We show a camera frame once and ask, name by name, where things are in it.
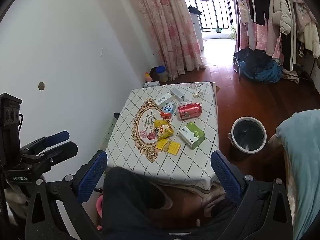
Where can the potted plant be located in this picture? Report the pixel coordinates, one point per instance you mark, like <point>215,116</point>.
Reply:
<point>233,31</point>

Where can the person's left forearm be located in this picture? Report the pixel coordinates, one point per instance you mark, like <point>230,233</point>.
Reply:
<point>16,195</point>

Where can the paper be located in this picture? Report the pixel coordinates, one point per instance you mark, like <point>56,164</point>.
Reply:
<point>197,93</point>

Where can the beige patterned cloth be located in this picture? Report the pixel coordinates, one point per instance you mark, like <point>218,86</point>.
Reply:
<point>291,76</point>

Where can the light blue blanket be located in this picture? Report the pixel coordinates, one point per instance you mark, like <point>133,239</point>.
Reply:
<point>302,155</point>

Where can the person's leg in dark pants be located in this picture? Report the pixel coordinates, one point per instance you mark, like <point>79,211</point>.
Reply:
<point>221,222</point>
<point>125,200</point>

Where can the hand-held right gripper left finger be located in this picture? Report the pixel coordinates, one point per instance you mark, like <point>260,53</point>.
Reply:
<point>92,176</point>

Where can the hanging black garment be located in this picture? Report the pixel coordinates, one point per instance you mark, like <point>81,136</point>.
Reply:
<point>260,2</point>

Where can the white checked floral tablecloth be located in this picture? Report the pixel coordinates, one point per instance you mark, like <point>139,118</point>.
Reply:
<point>200,160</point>

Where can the small red packet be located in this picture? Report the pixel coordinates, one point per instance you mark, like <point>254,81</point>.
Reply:
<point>165,115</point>

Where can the white appliance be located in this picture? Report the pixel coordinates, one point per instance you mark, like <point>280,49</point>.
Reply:
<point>196,30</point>

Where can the green and white box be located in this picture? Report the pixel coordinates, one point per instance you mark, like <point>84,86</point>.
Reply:
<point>192,135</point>

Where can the grey slipper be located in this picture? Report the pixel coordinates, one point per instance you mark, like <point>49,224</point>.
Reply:
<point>215,200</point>

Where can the red drink can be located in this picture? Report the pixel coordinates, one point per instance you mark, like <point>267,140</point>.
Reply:
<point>189,110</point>

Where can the balcony railing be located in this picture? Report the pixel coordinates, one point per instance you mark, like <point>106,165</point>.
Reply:
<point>215,12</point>

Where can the pile of dark blue clothes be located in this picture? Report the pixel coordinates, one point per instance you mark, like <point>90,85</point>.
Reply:
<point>260,67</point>

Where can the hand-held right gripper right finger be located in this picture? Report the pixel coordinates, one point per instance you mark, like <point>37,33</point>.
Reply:
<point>225,177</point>

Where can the metal chair frame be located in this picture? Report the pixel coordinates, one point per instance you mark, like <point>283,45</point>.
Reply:
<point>237,67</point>

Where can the cream jacket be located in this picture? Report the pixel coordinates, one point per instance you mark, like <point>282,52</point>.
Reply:
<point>311,40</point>

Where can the white bin with black liner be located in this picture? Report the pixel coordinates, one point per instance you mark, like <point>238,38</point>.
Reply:
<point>248,135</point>

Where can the white puffer jacket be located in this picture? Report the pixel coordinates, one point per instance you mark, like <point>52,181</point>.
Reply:
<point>281,10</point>

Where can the white cardboard box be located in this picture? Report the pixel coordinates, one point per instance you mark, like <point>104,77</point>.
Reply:
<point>151,84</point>

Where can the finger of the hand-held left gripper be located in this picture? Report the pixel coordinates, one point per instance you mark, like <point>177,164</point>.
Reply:
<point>63,150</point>
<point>58,136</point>

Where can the white box with barcode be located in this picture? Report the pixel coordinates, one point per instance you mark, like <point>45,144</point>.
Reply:
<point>163,100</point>

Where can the white power strip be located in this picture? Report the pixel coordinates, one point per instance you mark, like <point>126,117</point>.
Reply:
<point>110,130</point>

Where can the pink slipper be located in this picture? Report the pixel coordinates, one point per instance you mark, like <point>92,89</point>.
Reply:
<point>100,205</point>

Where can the blue and white small carton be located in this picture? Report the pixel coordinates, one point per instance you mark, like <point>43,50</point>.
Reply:
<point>168,108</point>

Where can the hanging pink coat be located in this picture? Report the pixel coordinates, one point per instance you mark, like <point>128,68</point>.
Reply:
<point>302,12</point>

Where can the yellow snack bag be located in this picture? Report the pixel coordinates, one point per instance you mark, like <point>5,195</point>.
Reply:
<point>163,129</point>

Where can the pink floral curtain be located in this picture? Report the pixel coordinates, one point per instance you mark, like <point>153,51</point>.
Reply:
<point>170,30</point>
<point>262,37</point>

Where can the grey and white box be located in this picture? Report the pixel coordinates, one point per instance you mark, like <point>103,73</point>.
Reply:
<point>178,93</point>

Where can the small orange bottle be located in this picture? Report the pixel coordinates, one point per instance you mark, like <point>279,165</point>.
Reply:
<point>147,77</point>

